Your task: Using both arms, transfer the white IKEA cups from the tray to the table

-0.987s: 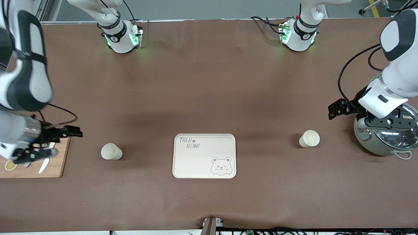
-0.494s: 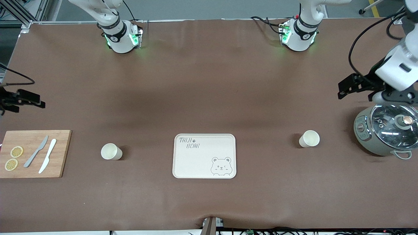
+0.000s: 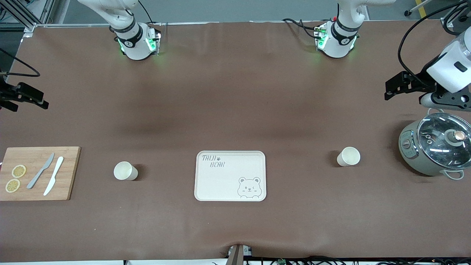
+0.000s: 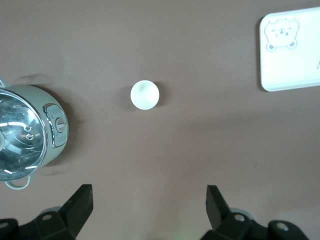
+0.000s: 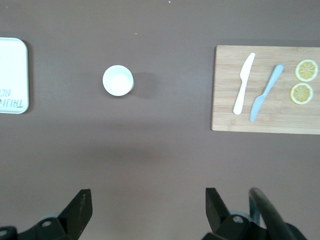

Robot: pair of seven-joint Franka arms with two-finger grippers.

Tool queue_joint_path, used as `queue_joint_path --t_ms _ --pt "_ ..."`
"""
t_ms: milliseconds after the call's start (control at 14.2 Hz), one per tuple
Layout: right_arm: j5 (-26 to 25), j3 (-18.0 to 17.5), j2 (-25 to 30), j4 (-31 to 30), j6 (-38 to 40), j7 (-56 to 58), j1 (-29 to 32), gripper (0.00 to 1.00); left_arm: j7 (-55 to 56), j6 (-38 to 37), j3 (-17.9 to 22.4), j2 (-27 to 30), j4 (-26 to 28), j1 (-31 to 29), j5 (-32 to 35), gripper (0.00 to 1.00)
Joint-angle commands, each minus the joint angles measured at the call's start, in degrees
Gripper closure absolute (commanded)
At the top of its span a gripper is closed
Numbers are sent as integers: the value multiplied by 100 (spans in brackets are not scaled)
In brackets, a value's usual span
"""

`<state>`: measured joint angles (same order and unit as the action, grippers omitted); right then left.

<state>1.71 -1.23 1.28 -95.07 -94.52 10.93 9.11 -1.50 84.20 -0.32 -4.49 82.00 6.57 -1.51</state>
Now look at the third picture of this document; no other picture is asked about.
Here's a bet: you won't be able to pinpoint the wooden cutting board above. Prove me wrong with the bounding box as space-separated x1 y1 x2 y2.
0 146 81 201

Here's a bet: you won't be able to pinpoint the brown table cover mat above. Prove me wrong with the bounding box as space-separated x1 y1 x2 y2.
0 20 471 262

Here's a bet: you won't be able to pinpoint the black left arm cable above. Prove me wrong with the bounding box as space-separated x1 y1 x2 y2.
398 0 471 86

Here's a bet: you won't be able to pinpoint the grey table edge clamp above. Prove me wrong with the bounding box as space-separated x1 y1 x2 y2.
227 244 253 265

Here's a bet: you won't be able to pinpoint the white IKEA cup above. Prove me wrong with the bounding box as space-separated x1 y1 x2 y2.
113 161 139 181
337 146 361 167

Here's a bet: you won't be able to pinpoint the white plastic knife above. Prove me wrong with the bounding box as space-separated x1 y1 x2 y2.
43 156 64 196

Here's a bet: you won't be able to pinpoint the grey electric cooking pot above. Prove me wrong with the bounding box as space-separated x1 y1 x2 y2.
399 107 471 181

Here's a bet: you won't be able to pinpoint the black left base cables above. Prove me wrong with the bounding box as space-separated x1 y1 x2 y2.
281 18 326 39

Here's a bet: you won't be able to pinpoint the beige bear print tray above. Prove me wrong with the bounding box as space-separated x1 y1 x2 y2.
194 150 266 202

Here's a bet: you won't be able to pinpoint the aluminium frame profile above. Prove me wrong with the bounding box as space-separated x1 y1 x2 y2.
441 0 471 28
0 0 72 33

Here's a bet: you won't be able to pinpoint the grey plastic knife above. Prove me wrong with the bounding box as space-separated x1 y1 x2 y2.
26 153 55 190

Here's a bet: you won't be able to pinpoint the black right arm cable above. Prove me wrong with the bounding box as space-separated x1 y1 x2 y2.
0 48 40 78

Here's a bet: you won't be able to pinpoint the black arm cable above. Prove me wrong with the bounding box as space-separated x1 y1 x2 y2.
398 0 471 86
0 48 40 78

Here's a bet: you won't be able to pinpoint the black caster wheel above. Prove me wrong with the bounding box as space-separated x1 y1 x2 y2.
404 0 433 17

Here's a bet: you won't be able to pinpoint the glass pot lid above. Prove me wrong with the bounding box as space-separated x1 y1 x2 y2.
417 112 471 170

